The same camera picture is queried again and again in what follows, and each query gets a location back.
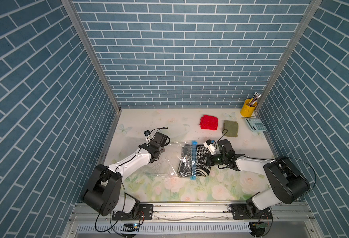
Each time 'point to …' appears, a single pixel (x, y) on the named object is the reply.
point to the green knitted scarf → (232, 127)
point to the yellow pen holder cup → (247, 111)
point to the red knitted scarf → (208, 122)
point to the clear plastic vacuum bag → (168, 162)
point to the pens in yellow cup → (255, 98)
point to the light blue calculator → (256, 124)
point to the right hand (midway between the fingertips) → (200, 161)
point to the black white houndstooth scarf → (203, 157)
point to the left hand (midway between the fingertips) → (160, 147)
